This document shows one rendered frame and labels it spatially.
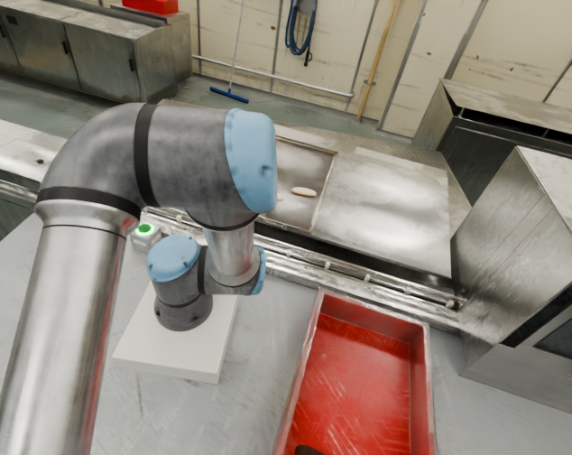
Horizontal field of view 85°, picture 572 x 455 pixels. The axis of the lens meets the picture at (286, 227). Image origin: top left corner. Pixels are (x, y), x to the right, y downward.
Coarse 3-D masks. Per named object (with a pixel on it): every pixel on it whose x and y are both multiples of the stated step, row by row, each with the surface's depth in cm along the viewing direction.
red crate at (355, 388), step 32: (320, 320) 95; (320, 352) 88; (352, 352) 89; (384, 352) 91; (320, 384) 81; (352, 384) 83; (384, 384) 84; (320, 416) 76; (352, 416) 77; (384, 416) 78; (288, 448) 70; (320, 448) 71; (352, 448) 72; (384, 448) 73
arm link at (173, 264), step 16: (176, 240) 72; (192, 240) 71; (160, 256) 68; (176, 256) 68; (192, 256) 68; (160, 272) 66; (176, 272) 66; (192, 272) 69; (160, 288) 70; (176, 288) 70; (192, 288) 70; (176, 304) 74
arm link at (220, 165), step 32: (160, 128) 31; (192, 128) 32; (224, 128) 32; (256, 128) 33; (160, 160) 31; (192, 160) 31; (224, 160) 32; (256, 160) 32; (160, 192) 33; (192, 192) 33; (224, 192) 33; (256, 192) 34; (224, 224) 40; (224, 256) 55; (256, 256) 69; (224, 288) 69; (256, 288) 71
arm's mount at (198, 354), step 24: (144, 312) 83; (216, 312) 85; (144, 336) 78; (168, 336) 79; (192, 336) 80; (216, 336) 80; (120, 360) 75; (144, 360) 74; (168, 360) 75; (192, 360) 75; (216, 360) 76
